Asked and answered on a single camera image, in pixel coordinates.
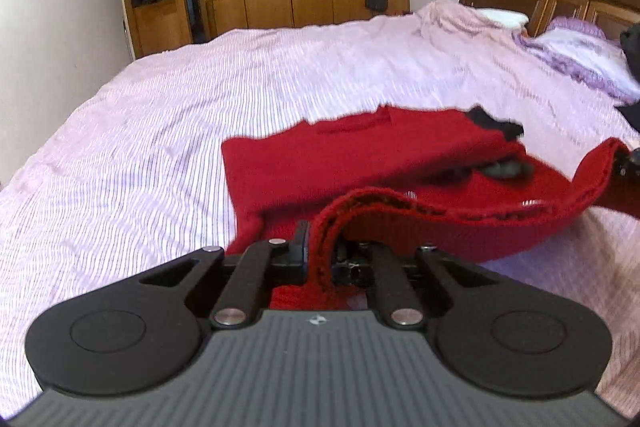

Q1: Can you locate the white pillow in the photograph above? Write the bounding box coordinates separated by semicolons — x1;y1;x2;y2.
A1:
477;8;529;30

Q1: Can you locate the black bag by wardrobe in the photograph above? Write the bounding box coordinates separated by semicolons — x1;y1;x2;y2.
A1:
364;0;388;13

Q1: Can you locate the red knitted garment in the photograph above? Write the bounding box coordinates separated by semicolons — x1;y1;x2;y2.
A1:
221;106;639;310

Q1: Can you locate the pink checked bed sheet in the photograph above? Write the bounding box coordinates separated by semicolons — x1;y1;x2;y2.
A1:
1;0;639;417

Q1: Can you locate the purple ruffled pillow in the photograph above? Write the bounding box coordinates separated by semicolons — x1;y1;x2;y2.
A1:
513;16;634;103

